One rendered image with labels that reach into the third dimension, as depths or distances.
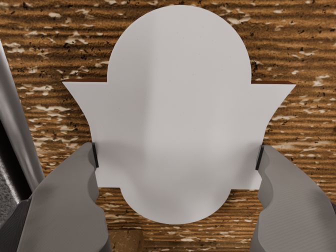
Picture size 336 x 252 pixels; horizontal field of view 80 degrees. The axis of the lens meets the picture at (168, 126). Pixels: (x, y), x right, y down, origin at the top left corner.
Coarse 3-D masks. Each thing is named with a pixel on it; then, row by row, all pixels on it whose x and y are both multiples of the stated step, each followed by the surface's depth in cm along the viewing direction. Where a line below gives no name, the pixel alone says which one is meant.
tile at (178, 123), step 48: (144, 48) 10; (192, 48) 10; (240, 48) 10; (96, 96) 11; (144, 96) 11; (192, 96) 11; (240, 96) 11; (96, 144) 12; (144, 144) 12; (192, 144) 12; (240, 144) 12; (144, 192) 14; (192, 192) 14
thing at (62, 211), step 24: (72, 168) 9; (48, 192) 8; (72, 192) 8; (96, 192) 10; (48, 216) 7; (72, 216) 7; (96, 216) 7; (24, 240) 6; (48, 240) 6; (72, 240) 6; (96, 240) 6
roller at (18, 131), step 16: (0, 48) 13; (0, 64) 13; (0, 80) 13; (0, 96) 14; (16, 96) 14; (0, 112) 14; (16, 112) 14; (16, 128) 15; (16, 144) 15; (32, 144) 15; (32, 160) 16; (32, 176) 17; (32, 192) 18
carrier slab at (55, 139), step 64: (0, 0) 10; (64, 0) 10; (128, 0) 10; (192, 0) 10; (256, 0) 10; (320, 0) 10; (64, 64) 11; (256, 64) 11; (320, 64) 11; (64, 128) 13; (320, 128) 13; (256, 192) 15
